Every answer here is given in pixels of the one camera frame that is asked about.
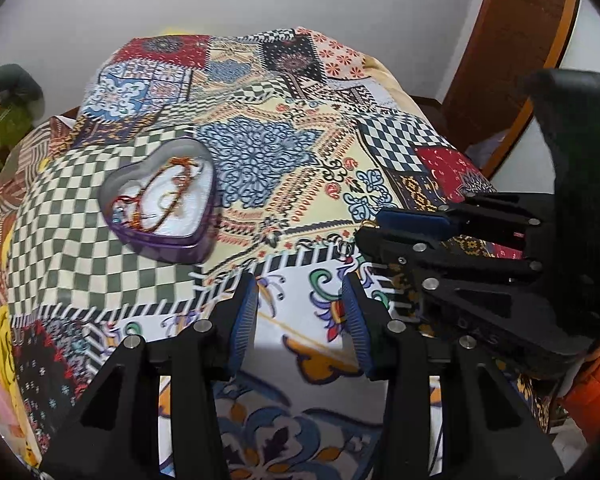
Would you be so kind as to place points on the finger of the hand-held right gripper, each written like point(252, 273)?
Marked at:
point(410, 221)
point(395, 252)

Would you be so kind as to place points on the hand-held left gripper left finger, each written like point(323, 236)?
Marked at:
point(245, 322)

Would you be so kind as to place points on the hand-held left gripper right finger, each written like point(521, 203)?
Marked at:
point(355, 325)

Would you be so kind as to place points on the purple heart-shaped tin box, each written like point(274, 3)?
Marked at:
point(170, 247)

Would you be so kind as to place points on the person's right forearm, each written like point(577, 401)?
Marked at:
point(595, 395)

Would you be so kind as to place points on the patchwork printed blanket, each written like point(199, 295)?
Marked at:
point(280, 160)

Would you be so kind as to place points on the brown wooden door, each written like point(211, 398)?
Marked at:
point(510, 50)

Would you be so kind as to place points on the yellow blanket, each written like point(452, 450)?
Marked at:
point(2, 345)

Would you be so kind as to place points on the green patterned cloth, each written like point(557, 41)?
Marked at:
point(0, 135)

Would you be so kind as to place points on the dark green cushion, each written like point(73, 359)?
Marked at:
point(15, 87)

